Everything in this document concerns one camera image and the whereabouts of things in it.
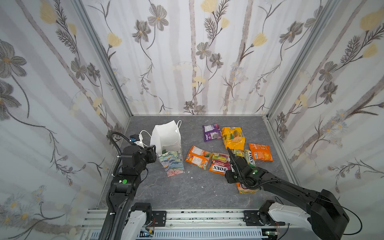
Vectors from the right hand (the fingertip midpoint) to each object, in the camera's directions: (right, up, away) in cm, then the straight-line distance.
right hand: (224, 172), depth 85 cm
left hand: (-40, +18, -12) cm, 45 cm away
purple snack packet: (-5, +23, +23) cm, 33 cm away
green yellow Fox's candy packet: (+17, +9, +11) cm, 22 cm away
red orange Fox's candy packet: (-2, +4, +6) cm, 7 cm away
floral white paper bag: (-36, +17, +10) cm, 41 cm away
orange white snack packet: (-15, +7, +11) cm, 20 cm away
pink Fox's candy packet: (+10, -9, -3) cm, 14 cm away
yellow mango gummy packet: (+9, +18, +15) cm, 25 cm away
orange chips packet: (+26, +10, +11) cm, 30 cm away
